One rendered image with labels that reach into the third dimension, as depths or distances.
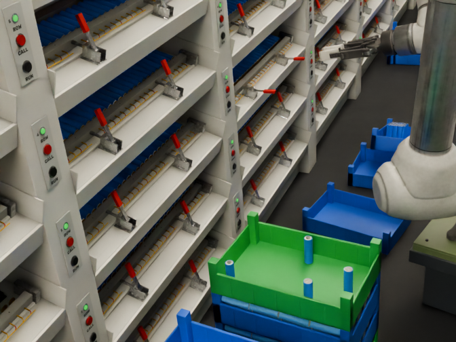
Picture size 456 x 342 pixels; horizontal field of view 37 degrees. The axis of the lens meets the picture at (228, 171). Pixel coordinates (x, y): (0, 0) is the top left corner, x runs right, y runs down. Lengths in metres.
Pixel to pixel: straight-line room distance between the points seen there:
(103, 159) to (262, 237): 0.42
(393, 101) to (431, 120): 1.55
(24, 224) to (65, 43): 0.34
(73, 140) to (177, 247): 0.48
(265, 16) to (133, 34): 0.74
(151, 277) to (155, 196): 0.20
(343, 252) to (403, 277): 0.64
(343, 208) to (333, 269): 0.93
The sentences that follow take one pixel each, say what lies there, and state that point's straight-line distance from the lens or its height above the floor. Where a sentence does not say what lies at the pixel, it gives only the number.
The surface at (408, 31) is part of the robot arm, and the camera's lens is 2.04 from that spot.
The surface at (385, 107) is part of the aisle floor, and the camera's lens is 3.11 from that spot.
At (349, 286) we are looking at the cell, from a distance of 1.37.
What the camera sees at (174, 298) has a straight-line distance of 1.80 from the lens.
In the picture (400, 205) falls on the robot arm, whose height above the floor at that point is 0.38.
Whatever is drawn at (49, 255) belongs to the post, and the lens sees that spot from 1.22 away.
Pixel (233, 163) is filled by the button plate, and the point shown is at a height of 0.40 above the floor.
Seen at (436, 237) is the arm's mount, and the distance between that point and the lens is 1.88.
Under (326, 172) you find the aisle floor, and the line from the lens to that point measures 2.59.
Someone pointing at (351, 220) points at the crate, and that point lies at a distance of 2.31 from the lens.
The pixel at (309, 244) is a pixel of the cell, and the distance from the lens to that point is 1.44.
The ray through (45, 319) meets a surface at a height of 0.51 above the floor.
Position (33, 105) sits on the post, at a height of 0.89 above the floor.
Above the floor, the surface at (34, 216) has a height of 0.71.
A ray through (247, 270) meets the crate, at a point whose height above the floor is 0.40.
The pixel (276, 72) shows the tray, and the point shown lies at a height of 0.51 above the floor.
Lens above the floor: 1.31
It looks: 30 degrees down
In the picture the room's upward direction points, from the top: 5 degrees counter-clockwise
